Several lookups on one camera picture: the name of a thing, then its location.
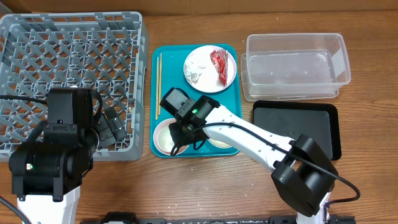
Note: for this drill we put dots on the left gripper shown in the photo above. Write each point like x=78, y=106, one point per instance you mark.
x=109, y=136

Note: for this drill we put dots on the white napkin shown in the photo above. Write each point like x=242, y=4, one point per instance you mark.
x=194, y=66

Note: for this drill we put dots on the grey bowl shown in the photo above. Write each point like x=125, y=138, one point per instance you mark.
x=219, y=144

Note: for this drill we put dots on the red snack wrapper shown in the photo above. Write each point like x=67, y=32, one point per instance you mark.
x=219, y=59

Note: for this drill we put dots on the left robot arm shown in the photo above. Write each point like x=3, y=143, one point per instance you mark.
x=49, y=166

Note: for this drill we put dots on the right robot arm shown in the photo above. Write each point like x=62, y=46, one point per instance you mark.
x=301, y=172

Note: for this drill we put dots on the large white plate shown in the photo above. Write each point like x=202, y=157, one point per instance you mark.
x=209, y=81

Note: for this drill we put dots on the small white pink bowl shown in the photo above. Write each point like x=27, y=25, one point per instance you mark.
x=162, y=139

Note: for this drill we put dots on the teal serving tray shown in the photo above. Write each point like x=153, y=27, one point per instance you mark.
x=172, y=58

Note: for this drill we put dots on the left wooden chopstick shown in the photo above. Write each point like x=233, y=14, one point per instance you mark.
x=157, y=90

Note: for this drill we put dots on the grey dish rack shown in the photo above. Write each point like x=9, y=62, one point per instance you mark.
x=105, y=51

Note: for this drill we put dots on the clear plastic bin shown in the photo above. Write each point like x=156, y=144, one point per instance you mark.
x=294, y=66

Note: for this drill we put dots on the black tray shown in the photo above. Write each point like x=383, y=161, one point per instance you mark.
x=292, y=119

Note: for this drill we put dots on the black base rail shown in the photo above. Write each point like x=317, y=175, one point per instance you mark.
x=271, y=220

